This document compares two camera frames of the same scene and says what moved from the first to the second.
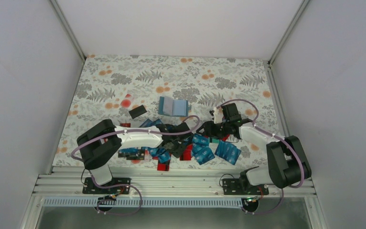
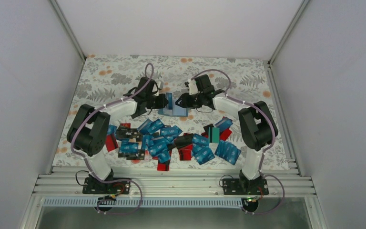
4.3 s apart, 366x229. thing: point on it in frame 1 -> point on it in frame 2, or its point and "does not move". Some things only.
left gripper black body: x=177 y=152 -> x=151 y=104
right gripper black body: x=218 y=132 -> x=196 y=102
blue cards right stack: x=228 y=151 does not move
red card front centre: x=163 y=167 does not move
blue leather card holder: x=173 y=107 does not move
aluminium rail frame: x=159 y=182 does not move
